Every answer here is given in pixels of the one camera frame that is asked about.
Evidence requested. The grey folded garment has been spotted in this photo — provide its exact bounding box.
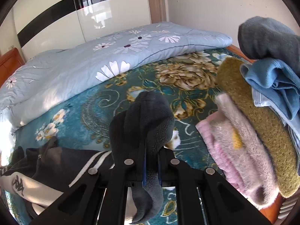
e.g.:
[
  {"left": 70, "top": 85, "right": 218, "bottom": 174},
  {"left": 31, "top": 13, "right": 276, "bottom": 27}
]
[{"left": 237, "top": 16, "right": 299, "bottom": 75}]

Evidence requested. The black and white fleece hoodie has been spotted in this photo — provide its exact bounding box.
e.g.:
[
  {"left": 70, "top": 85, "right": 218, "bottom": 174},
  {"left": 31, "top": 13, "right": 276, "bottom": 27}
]
[{"left": 1, "top": 91, "right": 174, "bottom": 224}]

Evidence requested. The white glossy wardrobe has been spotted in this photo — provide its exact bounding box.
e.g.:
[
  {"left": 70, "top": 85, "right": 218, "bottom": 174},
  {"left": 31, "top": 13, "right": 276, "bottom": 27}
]
[{"left": 13, "top": 0, "right": 151, "bottom": 59}]

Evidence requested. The beige fluffy garment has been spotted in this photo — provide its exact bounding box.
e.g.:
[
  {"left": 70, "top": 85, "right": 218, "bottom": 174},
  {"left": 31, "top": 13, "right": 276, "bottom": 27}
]
[{"left": 211, "top": 93, "right": 279, "bottom": 209}]

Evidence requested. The teal floral bed blanket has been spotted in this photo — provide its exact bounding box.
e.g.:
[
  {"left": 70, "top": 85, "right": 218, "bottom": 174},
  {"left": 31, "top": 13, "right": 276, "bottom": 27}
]
[{"left": 4, "top": 48, "right": 249, "bottom": 225}]

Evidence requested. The orange wooden headboard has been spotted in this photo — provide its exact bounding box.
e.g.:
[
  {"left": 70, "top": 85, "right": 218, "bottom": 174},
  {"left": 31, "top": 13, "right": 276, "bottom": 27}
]
[{"left": 0, "top": 48, "right": 25, "bottom": 86}]

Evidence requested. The light blue floral quilt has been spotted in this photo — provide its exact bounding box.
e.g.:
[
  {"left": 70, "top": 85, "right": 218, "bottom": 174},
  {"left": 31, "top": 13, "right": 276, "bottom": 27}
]
[{"left": 0, "top": 21, "right": 233, "bottom": 132}]

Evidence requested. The blue folded garment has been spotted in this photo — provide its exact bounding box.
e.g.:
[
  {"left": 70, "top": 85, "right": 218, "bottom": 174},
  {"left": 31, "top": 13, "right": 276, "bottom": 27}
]
[{"left": 240, "top": 58, "right": 299, "bottom": 149}]

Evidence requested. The pink fleece garment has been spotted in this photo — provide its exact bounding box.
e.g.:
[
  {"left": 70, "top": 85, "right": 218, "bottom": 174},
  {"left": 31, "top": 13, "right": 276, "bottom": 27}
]
[{"left": 196, "top": 111, "right": 264, "bottom": 204}]

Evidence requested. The olive fleece garment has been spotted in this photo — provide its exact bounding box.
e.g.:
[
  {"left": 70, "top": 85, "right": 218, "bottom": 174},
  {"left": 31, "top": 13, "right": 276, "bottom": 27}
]
[{"left": 217, "top": 57, "right": 299, "bottom": 198}]

